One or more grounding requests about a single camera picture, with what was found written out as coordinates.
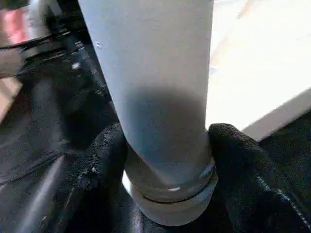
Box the black mat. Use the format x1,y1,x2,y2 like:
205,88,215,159
0,43,311,233

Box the white plastic table leg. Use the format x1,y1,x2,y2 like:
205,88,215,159
77,0,217,227

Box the grey padded garment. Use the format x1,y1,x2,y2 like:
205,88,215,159
26,0,52,41

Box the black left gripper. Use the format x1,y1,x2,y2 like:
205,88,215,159
23,9,109,97

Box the pink padded jacket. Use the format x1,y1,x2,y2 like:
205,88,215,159
0,9,30,46

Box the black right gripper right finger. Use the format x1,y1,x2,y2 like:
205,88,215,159
207,123,311,233

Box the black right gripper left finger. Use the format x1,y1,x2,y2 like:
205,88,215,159
55,122,129,233

